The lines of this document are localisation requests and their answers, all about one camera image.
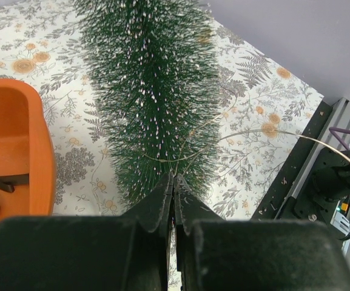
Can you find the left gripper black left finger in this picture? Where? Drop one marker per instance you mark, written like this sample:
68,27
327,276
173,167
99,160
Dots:
126,252

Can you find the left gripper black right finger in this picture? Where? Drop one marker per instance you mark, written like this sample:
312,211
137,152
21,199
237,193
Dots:
215,254

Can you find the small green christmas tree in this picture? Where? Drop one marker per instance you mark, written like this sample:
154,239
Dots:
153,70

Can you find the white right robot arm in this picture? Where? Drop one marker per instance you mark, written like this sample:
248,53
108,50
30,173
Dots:
326,186

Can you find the brown ribbon bow ornament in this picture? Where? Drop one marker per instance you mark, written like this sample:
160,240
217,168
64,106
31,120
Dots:
8,183

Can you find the orange plastic bin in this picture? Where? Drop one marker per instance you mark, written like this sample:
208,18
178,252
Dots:
25,149

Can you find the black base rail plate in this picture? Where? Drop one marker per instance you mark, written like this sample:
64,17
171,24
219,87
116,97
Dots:
328,128

